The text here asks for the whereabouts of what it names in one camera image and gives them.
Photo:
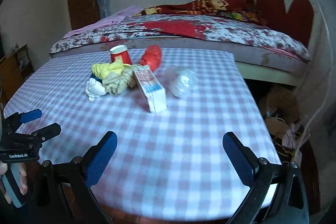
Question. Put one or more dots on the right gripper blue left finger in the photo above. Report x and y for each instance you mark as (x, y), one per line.
(82, 171)

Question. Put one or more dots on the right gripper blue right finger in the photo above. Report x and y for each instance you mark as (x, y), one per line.
(245, 162)

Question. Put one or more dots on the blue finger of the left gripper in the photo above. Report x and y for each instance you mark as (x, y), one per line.
(46, 132)
(13, 122)

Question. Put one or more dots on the white tissue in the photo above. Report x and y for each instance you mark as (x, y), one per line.
(94, 89)

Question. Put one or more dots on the red white milk carton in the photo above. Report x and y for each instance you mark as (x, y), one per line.
(152, 90)

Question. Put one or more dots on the person's left hand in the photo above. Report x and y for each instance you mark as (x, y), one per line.
(14, 183)

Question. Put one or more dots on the wooden side cabinet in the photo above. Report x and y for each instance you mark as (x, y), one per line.
(15, 69)

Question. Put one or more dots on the pink checkered tablecloth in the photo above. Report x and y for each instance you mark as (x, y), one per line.
(169, 166)

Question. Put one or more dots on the yellow crumpled cloth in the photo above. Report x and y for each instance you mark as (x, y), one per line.
(101, 71)

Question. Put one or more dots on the red paper cup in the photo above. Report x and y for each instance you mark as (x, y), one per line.
(120, 52)

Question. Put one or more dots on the bed with floral sheet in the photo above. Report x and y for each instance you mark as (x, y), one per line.
(265, 54)

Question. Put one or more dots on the clear crumpled plastic bag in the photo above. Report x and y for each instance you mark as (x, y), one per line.
(180, 80)

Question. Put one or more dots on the red crumpled plastic bag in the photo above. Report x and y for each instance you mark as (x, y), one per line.
(152, 57)

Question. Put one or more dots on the pink folded sheet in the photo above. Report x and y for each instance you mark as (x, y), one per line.
(109, 20)

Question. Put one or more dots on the red heart headboard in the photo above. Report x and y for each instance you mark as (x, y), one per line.
(299, 19)

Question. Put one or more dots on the red patterned blanket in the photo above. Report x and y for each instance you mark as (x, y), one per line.
(238, 10)

